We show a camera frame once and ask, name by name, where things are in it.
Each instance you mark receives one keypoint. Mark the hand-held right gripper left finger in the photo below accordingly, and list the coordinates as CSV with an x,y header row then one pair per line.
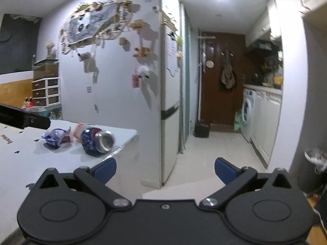
x,y
104,171

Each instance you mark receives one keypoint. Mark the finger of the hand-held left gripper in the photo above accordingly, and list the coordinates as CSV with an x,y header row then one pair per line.
x,y
37,121

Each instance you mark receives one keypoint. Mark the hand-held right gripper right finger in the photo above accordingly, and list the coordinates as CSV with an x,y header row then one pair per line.
x,y
226,171

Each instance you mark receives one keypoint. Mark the blue white snack wrapper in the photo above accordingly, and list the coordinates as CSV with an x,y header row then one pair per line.
x,y
55,136

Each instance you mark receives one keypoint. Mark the blue soda can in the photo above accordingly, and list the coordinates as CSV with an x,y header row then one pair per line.
x,y
89,139

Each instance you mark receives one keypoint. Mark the orange white plastic wrapper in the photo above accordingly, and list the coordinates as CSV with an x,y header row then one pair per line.
x,y
76,131

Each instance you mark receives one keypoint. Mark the grey trash bin white liner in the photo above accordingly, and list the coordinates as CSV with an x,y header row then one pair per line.
x,y
316,158

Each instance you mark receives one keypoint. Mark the small red figurines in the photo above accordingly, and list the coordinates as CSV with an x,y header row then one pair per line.
x,y
27,103

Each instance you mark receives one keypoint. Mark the white drawer unit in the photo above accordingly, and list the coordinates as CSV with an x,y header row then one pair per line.
x,y
46,91

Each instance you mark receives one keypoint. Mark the foil-covered table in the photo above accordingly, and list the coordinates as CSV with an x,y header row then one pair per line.
x,y
51,163

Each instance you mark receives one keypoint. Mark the black floor box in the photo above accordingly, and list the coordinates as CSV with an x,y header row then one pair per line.
x,y
202,129

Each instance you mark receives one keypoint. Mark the green plastic bag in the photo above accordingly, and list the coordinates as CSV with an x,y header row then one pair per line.
x,y
238,121

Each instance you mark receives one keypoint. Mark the brown storage box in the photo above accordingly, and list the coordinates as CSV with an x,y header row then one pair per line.
x,y
46,70

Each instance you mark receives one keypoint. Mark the white kitchen cabinets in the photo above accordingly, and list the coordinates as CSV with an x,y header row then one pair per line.
x,y
265,122

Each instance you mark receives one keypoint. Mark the white washing machine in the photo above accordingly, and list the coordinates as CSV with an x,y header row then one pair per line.
x,y
247,112

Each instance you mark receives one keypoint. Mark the white refrigerator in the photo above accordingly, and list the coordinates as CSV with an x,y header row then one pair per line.
x,y
168,132

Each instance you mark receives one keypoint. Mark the dried flower bunch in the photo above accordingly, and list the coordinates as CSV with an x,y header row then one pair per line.
x,y
51,49

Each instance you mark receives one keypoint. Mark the brown wooden door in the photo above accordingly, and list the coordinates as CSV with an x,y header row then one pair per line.
x,y
212,94

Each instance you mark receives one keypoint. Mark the brown hanging bag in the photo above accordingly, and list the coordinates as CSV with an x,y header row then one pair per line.
x,y
227,76

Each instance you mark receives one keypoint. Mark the pink hanging tag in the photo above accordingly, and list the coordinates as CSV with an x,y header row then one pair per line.
x,y
136,81

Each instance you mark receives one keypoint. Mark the frosted glass sliding door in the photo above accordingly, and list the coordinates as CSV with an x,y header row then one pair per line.
x,y
185,81

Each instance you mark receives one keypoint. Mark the white plush toy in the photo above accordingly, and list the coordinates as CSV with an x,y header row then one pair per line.
x,y
144,71

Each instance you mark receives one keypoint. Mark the round hanging plate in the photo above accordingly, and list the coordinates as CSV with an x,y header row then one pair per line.
x,y
210,64

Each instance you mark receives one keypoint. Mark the white board on refrigerator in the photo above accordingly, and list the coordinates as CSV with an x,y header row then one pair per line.
x,y
171,53

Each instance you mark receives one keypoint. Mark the black range hood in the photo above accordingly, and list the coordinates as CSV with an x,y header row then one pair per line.
x,y
261,45

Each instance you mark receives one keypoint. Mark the white upper cabinets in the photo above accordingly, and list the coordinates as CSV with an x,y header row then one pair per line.
x,y
273,17

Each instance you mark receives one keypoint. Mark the dark wall cloth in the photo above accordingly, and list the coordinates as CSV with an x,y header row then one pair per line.
x,y
18,43

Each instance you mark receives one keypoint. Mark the wall photo collage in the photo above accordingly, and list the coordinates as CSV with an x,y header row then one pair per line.
x,y
86,25

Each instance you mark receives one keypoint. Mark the wooden wall ornament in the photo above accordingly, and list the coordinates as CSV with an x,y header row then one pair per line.
x,y
143,52

